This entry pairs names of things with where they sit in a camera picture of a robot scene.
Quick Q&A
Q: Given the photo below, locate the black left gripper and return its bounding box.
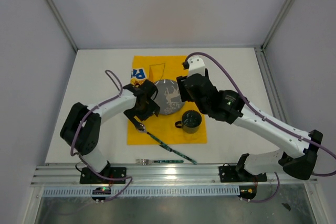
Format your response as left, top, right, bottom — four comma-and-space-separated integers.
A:
124, 99, 160, 129

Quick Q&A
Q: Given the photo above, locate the spoon with green handle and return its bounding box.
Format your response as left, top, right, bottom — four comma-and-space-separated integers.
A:
137, 123, 173, 152

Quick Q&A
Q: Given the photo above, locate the grey reindeer plate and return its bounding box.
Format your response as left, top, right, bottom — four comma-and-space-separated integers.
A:
154, 79, 184, 115

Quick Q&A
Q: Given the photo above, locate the dark green mug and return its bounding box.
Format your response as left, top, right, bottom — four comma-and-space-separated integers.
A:
175, 110, 202, 134

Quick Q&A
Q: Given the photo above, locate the knife with green handle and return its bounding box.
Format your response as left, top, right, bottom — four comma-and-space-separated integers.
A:
146, 132, 198, 165

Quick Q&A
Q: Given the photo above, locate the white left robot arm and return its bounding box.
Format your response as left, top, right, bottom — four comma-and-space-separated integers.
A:
60, 80, 160, 183

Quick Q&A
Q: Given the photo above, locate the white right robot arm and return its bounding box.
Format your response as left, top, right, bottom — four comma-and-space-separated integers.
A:
176, 52, 323, 181

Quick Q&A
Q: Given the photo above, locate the left controller board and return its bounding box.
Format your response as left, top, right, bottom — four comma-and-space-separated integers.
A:
91, 187, 111, 201

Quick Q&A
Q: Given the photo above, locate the controller board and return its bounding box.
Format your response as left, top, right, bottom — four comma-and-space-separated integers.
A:
91, 187, 111, 201
238, 185, 257, 201

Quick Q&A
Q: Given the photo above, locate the right controller board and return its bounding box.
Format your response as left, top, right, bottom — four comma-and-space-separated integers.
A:
238, 185, 257, 201

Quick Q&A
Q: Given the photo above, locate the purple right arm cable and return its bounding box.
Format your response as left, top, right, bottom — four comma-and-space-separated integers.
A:
182, 52, 336, 204

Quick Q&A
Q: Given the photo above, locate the fork with green handle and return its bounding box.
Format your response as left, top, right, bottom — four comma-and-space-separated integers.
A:
135, 158, 184, 166

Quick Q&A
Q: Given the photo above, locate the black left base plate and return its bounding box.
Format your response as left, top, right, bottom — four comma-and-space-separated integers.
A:
79, 167, 127, 185

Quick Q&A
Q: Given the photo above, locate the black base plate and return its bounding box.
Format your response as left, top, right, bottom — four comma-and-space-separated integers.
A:
218, 163, 267, 183
79, 167, 127, 185

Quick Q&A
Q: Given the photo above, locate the slotted cable duct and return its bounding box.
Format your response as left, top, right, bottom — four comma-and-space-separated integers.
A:
42, 185, 239, 197

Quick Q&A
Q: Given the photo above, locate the aluminium side rail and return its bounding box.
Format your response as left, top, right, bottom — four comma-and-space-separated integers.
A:
254, 47, 287, 123

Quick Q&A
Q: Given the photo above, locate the aluminium mounting rail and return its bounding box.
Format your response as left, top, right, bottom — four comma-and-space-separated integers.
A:
30, 162, 318, 188

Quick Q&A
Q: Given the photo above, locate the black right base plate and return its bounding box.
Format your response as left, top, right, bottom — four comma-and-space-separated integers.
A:
218, 163, 267, 183

